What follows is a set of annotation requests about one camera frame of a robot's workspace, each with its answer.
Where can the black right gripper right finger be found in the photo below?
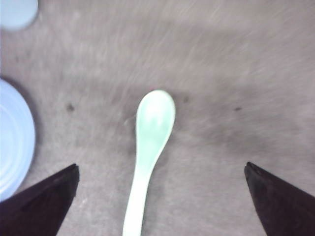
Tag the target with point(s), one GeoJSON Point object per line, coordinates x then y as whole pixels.
{"type": "Point", "coordinates": [282, 208]}

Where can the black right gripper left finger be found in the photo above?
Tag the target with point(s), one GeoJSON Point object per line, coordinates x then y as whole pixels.
{"type": "Point", "coordinates": [40, 209]}

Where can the mint green plastic spoon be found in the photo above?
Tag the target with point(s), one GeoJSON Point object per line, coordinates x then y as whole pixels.
{"type": "Point", "coordinates": [155, 119]}

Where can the light blue plastic cup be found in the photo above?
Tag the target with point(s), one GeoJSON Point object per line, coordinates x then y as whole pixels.
{"type": "Point", "coordinates": [17, 14]}

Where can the blue plastic plate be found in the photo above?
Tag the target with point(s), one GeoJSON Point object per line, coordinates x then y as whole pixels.
{"type": "Point", "coordinates": [17, 139]}

